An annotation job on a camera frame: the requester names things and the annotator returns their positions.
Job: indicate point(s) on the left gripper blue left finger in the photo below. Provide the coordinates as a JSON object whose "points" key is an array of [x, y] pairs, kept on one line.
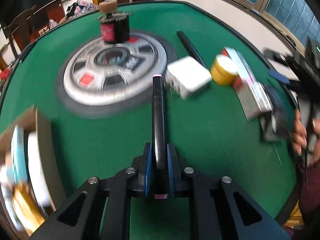
{"points": [[144, 174]]}

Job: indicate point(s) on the white power adapter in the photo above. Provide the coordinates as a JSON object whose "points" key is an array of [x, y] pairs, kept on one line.
{"points": [[187, 76]]}

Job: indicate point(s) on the black marker green cap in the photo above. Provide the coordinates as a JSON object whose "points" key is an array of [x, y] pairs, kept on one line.
{"points": [[190, 48]]}

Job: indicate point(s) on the black ink bottle with cork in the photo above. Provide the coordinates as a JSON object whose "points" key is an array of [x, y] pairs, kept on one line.
{"points": [[114, 24]]}

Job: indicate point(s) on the black snack pouch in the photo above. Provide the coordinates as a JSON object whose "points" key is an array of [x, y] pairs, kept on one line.
{"points": [[275, 124]]}

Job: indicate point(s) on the yellow snack packet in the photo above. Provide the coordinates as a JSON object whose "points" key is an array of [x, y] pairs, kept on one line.
{"points": [[26, 209]]}

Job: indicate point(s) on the dark wooden chair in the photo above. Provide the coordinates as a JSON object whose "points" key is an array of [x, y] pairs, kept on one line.
{"points": [[22, 24]]}

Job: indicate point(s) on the shallow cardboard box tray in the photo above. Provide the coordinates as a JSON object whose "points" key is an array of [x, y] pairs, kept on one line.
{"points": [[31, 120]]}

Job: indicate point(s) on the maroon sleeved forearm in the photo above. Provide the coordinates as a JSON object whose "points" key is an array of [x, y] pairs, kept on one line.
{"points": [[308, 192]]}

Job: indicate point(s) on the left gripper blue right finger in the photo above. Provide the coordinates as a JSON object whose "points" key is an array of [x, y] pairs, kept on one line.
{"points": [[174, 171]]}

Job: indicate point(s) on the teal white tissue pack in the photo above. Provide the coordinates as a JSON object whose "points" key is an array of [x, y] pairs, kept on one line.
{"points": [[18, 159]]}

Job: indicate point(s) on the green felt mahjong table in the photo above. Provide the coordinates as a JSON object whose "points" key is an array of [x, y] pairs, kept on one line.
{"points": [[210, 129]]}

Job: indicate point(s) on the white pill bottle red label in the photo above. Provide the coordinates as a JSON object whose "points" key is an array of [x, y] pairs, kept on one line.
{"points": [[36, 173]]}

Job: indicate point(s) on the round silver table control panel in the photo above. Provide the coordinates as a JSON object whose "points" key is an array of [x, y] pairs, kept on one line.
{"points": [[100, 79]]}

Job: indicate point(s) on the person's right hand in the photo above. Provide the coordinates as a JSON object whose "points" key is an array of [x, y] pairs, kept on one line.
{"points": [[299, 135]]}

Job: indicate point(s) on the white barcode carton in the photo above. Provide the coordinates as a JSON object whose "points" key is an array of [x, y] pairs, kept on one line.
{"points": [[254, 100]]}

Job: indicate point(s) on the pile of clothes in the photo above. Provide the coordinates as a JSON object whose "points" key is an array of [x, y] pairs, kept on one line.
{"points": [[79, 8]]}

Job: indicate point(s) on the long white red box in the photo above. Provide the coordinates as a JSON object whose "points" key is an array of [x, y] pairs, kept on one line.
{"points": [[245, 74]]}

